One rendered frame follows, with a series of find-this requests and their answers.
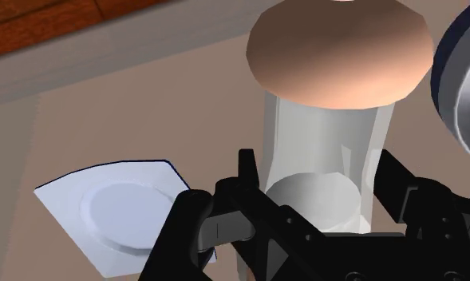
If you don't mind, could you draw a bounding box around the clear cylinder with peach cap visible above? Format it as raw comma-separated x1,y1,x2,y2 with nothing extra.
236,0,435,281

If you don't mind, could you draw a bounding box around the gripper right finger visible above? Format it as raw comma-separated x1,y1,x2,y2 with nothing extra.
373,148,470,281

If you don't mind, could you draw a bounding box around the white plate with dark rim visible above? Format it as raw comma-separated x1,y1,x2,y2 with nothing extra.
33,159,218,279

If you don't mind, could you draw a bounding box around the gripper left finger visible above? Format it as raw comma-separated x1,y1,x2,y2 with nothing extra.
138,148,326,281

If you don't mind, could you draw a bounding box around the dark blue grey bowl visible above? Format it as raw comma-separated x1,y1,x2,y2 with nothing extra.
430,0,470,164

